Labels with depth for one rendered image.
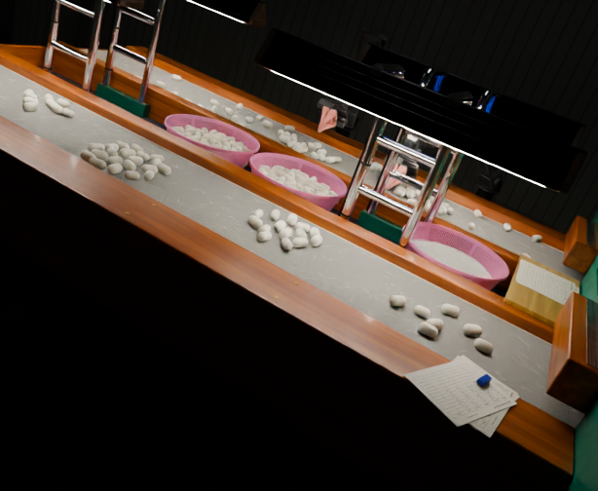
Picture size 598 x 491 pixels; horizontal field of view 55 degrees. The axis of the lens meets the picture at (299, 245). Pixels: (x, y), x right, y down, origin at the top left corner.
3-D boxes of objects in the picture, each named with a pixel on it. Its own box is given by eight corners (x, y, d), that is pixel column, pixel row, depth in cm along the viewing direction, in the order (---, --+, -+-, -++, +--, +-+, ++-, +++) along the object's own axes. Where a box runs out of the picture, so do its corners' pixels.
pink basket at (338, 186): (249, 174, 164) (259, 144, 160) (337, 205, 165) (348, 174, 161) (231, 206, 140) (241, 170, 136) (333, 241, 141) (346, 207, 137)
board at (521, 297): (519, 257, 146) (521, 253, 145) (577, 284, 141) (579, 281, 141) (503, 302, 117) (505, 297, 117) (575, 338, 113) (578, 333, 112)
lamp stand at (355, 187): (325, 243, 138) (394, 60, 120) (399, 281, 133) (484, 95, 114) (290, 265, 122) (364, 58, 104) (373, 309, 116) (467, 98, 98)
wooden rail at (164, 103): (56, 72, 201) (60, 40, 197) (558, 318, 148) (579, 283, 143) (44, 71, 196) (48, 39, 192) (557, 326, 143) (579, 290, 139)
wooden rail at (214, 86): (133, 90, 240) (142, 46, 233) (552, 289, 187) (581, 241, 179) (113, 91, 230) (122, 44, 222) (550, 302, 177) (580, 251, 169)
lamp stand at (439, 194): (378, 209, 173) (437, 63, 155) (438, 238, 167) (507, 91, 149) (355, 223, 157) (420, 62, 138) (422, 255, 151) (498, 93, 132)
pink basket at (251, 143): (196, 140, 176) (203, 111, 172) (267, 175, 168) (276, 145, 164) (136, 150, 153) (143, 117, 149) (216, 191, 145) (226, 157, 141)
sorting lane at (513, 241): (119, 56, 224) (120, 51, 224) (573, 264, 171) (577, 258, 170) (58, 54, 199) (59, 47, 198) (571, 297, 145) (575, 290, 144)
